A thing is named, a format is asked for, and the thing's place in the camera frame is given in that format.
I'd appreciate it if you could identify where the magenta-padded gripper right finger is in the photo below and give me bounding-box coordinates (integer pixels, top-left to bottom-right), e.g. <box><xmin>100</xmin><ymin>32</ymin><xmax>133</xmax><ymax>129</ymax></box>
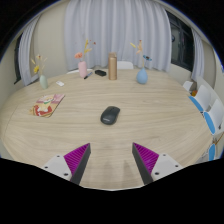
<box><xmin>131</xmin><ymin>142</ymin><xmax>184</xmax><ymax>186</ymax></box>

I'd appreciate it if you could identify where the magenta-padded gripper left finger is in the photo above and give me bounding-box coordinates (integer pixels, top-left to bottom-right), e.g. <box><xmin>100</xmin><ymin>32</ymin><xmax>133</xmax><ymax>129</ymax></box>
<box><xmin>42</xmin><ymin>142</ymin><xmax>92</xmax><ymax>186</ymax></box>

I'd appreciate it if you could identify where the black computer mouse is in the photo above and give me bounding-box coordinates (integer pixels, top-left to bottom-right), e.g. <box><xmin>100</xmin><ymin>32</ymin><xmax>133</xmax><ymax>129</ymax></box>
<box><xmin>100</xmin><ymin>105</ymin><xmax>121</xmax><ymax>126</ymax></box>

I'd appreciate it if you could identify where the cartoon print mouse pad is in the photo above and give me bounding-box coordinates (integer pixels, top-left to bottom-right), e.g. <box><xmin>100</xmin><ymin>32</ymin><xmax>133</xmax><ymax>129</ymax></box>
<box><xmin>29</xmin><ymin>93</ymin><xmax>66</xmax><ymax>118</ymax></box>

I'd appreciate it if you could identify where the blue vase with dried flowers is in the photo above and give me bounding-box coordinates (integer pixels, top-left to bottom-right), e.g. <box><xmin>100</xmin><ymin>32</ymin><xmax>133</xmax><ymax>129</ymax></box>
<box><xmin>129</xmin><ymin>39</ymin><xmax>153</xmax><ymax>85</ymax></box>

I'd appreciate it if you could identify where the green vase with yellow flowers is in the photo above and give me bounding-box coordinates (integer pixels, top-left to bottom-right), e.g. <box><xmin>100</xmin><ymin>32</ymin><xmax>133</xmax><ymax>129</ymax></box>
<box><xmin>30</xmin><ymin>54</ymin><xmax>50</xmax><ymax>90</ymax></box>

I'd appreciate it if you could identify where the small black box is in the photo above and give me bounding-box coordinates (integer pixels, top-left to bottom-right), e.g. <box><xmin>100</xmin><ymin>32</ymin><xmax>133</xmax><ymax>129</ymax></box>
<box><xmin>94</xmin><ymin>69</ymin><xmax>107</xmax><ymax>77</ymax></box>

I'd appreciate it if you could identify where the pink vase with dried flowers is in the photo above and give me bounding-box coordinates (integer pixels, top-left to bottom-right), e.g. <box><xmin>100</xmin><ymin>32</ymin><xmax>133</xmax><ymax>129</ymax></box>
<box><xmin>73</xmin><ymin>39</ymin><xmax>97</xmax><ymax>79</ymax></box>

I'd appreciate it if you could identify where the gold insulated bottle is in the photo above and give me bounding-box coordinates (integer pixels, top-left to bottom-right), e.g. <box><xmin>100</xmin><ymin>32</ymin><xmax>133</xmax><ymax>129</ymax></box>
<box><xmin>107</xmin><ymin>51</ymin><xmax>118</xmax><ymax>81</ymax></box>

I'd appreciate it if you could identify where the dark framed window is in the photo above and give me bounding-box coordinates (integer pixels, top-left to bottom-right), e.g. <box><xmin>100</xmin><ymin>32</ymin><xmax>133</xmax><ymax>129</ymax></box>
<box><xmin>13</xmin><ymin>34</ymin><xmax>23</xmax><ymax>84</ymax></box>
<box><xmin>165</xmin><ymin>11</ymin><xmax>194</xmax><ymax>72</ymax></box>

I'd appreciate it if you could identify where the narrow white curtain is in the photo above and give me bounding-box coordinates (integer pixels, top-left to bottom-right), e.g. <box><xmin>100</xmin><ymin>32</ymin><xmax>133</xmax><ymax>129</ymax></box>
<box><xmin>190</xmin><ymin>28</ymin><xmax>205</xmax><ymax>82</ymax></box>
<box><xmin>18</xmin><ymin>14</ymin><xmax>43</xmax><ymax>87</ymax></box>

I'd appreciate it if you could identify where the wide white sheer curtain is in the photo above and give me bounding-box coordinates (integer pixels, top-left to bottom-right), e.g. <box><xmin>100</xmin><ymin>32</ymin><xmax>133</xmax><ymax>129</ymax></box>
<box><xmin>64</xmin><ymin>0</ymin><xmax>173</xmax><ymax>73</ymax></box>

